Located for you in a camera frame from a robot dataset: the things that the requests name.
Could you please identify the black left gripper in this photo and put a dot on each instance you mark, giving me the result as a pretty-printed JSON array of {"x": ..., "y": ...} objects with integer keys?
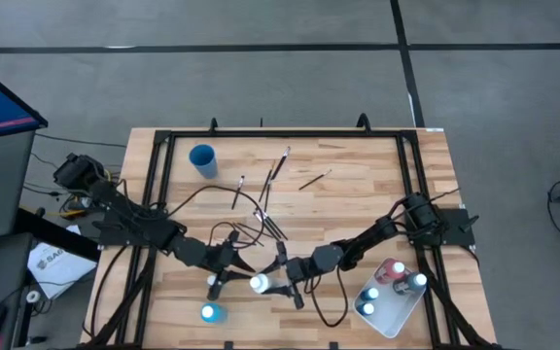
[{"x": 219, "y": 257}]

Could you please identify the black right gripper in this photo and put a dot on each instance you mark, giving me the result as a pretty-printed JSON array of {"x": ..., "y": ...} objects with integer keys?
[{"x": 298, "y": 269}]

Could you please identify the white paint bottle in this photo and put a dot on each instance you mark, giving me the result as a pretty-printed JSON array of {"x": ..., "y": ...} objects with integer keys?
[{"x": 259, "y": 283}]

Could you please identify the small green paint bottle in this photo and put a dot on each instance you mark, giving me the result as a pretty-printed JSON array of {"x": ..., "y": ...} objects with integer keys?
[{"x": 210, "y": 280}]

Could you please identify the turquoise paint bottle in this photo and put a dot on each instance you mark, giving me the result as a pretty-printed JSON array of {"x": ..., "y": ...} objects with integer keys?
[{"x": 212, "y": 313}]

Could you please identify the thin black paintbrush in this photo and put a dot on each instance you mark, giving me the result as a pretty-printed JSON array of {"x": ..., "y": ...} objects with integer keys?
[
  {"x": 266, "y": 183},
  {"x": 267, "y": 197}
]

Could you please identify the small dark blue paint bottle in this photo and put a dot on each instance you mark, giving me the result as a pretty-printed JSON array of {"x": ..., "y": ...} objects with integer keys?
[{"x": 366, "y": 308}]

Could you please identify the thin paintbrush light tip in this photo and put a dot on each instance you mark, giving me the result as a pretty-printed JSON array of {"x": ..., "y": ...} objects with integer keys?
[{"x": 315, "y": 180}]

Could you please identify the red paint bottle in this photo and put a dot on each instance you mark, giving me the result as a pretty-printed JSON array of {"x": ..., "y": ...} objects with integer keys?
[{"x": 389, "y": 272}]

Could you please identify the black paint bottle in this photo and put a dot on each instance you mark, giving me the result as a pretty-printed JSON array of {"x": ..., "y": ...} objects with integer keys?
[{"x": 409, "y": 283}]

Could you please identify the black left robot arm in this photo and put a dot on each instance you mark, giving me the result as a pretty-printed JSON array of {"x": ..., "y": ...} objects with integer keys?
[{"x": 134, "y": 226}]

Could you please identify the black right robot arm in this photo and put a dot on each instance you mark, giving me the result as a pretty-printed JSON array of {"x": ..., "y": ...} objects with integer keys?
[{"x": 372, "y": 235}]

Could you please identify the thin brown paintbrush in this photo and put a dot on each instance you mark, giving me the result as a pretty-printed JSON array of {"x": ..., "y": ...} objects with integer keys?
[
  {"x": 248, "y": 234},
  {"x": 255, "y": 230}
]

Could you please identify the white plastic tray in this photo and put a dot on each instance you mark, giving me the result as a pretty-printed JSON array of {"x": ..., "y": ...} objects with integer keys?
[{"x": 392, "y": 316}]

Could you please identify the blue plastic cup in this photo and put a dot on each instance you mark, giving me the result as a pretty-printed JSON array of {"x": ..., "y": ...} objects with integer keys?
[{"x": 202, "y": 156}]

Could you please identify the white paper sheet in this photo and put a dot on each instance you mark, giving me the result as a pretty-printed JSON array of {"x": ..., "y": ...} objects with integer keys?
[{"x": 61, "y": 272}]

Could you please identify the white tape roll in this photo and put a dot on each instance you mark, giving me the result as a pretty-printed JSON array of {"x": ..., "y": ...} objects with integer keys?
[{"x": 28, "y": 295}]

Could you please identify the white table label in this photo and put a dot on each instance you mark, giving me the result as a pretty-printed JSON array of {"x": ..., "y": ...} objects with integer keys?
[{"x": 434, "y": 129}]

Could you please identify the black frame hook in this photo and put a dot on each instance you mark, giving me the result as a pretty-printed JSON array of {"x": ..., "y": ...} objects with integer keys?
[
  {"x": 363, "y": 121},
  {"x": 213, "y": 125}
]

